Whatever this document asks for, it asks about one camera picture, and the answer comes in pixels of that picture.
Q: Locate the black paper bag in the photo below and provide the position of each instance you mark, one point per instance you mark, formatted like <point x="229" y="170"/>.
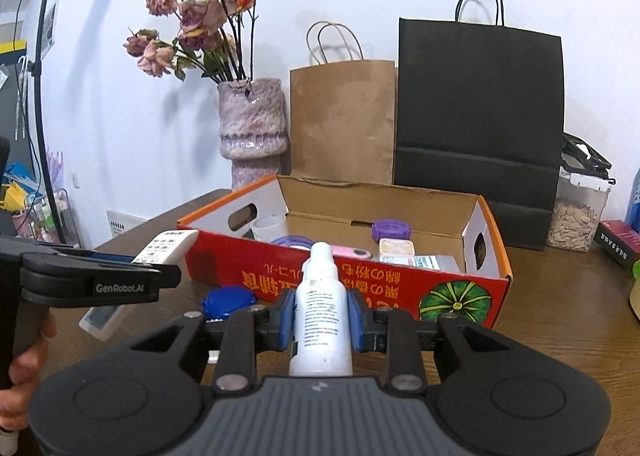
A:
<point x="481" y="110"/>

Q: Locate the purple plastic lid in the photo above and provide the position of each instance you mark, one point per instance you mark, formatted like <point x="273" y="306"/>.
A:
<point x="390" y="229"/>

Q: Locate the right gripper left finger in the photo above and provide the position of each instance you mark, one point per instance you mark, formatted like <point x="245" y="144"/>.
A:
<point x="243" y="336"/>

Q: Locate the brown paper bag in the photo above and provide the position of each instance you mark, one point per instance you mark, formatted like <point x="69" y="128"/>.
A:
<point x="343" y="118"/>

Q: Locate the pink handled pet comb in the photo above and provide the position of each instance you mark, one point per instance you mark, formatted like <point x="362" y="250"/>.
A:
<point x="351" y="252"/>

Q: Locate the clear jar of seeds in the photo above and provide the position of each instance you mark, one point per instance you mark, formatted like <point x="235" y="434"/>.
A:
<point x="578" y="207"/>

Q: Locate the purple rimmed round tin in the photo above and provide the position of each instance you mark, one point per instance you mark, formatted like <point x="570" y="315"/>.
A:
<point x="294" y="241"/>

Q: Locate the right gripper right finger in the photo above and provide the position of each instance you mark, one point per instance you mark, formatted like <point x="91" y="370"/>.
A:
<point x="391" y="332"/>

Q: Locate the white spray bottle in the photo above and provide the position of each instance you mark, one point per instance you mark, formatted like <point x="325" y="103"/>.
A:
<point x="321" y="344"/>

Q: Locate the blue plastic lid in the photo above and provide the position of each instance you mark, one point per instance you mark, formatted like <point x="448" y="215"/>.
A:
<point x="220" y="303"/>

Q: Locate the person left hand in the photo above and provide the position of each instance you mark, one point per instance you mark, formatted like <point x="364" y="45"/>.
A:
<point x="24" y="373"/>

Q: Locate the pink textured ceramic vase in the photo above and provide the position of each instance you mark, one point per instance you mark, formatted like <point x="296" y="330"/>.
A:
<point x="253" y="129"/>

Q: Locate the black clips on jar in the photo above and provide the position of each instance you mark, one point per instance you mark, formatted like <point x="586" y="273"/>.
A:
<point x="580" y="157"/>

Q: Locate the red cardboard box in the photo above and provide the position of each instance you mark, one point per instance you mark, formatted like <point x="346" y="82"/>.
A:
<point x="424" y="251"/>

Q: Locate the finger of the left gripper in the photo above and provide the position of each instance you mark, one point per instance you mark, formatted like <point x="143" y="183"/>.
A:
<point x="85" y="253"/>
<point x="68" y="281"/>

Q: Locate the black light stand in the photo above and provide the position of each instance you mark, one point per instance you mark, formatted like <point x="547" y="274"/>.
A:
<point x="41" y="141"/>

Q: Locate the white tape roll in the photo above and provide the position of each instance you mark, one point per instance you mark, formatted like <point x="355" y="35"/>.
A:
<point x="267" y="229"/>

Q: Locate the white tissue packet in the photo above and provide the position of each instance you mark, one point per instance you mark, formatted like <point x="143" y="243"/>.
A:
<point x="442" y="263"/>

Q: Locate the dark red small box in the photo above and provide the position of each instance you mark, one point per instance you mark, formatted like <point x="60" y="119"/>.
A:
<point x="620" y="241"/>

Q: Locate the beige soap block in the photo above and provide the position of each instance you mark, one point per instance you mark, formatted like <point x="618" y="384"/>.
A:
<point x="395" y="248"/>

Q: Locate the white remote control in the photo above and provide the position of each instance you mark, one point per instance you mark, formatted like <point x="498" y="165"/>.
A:
<point x="167" y="248"/>

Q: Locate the white booklet against wall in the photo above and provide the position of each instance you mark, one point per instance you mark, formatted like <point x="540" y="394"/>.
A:
<point x="121" y="223"/>

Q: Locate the dried rose bouquet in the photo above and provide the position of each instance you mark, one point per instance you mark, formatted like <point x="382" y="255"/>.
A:
<point x="214" y="37"/>

